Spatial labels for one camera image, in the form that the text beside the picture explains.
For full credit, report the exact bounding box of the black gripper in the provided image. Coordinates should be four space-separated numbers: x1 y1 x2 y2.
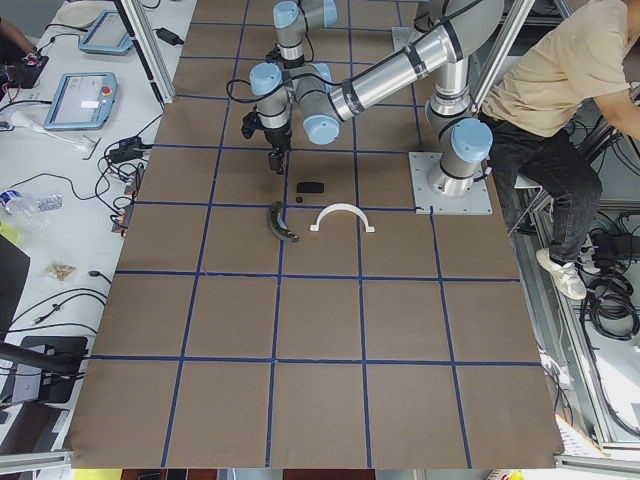
264 125 292 175

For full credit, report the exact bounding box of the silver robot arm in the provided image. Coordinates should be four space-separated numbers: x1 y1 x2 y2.
258 1 337 175
241 1 504 197

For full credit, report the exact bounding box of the black rectangular plastic part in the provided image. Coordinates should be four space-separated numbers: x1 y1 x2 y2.
296 181 325 194

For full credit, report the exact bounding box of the dark curved brake shoe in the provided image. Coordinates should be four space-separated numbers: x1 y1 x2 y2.
268 201 300 243

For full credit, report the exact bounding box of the black power adapter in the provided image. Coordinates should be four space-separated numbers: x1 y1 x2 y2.
155 27 184 46

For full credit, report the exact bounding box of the near blue teach pendant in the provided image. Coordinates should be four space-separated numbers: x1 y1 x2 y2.
44 72 118 131

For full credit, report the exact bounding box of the blue teach pendant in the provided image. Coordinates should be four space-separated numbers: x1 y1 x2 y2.
79 10 133 56
44 72 118 131

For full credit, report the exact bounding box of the far blue teach pendant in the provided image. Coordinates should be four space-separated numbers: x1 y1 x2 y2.
79 10 133 56

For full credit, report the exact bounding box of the small bag of nuts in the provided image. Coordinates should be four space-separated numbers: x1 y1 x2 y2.
43 261 77 282

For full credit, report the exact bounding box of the clear plastic water bottle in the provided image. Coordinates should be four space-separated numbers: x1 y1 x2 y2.
1 189 45 233

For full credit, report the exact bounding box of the black laptop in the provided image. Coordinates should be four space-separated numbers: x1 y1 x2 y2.
0 236 30 339

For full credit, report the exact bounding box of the person in beige shirt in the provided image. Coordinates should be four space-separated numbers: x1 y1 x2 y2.
479 1 639 300

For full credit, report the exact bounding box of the white curved plastic bracket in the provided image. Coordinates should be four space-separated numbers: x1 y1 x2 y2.
309 202 376 233

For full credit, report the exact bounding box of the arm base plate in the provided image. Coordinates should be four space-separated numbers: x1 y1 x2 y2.
409 152 493 215
391 27 415 51

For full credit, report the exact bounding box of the aluminium frame post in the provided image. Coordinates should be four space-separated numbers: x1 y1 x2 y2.
114 0 175 104

